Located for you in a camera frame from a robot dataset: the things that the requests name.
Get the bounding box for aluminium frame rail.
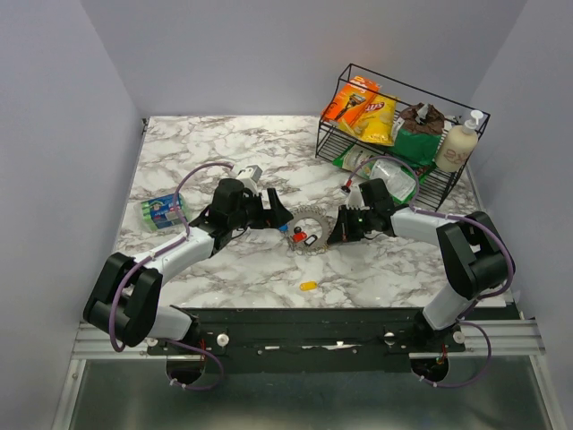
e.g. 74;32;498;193
71;308;548;359

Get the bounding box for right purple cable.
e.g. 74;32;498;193
342;155;516;314

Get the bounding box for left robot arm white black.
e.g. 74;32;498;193
83;178;294;354

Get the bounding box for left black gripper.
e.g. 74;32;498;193
229;188;294;230

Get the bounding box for cream lotion pump bottle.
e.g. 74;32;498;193
435;109;484;173

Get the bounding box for black wire basket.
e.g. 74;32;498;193
316;64;490;210

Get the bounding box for black key tag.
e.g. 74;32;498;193
304;235;318;246

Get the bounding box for metal keyring holder with rings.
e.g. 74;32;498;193
285;205;334;255

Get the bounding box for yellow key tag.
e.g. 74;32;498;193
300;281;318;291

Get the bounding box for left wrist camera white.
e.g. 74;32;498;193
231;165;262;193

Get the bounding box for brown crumpled bag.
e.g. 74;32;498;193
398;103;445;135

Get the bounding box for green sponge pack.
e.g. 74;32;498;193
136;194;187;231

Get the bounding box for orange razor package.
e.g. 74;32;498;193
321;75;381;125

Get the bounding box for dark green bag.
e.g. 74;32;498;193
393;127;441;167

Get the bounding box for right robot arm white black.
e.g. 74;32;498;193
327;178;515;351

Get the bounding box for red key tag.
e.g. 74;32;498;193
292;226;308;243

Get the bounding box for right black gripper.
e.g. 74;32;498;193
327;204;375;245

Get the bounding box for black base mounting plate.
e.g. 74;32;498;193
146;305;466;374

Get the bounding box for yellow chips bag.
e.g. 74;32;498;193
338;95;397;147

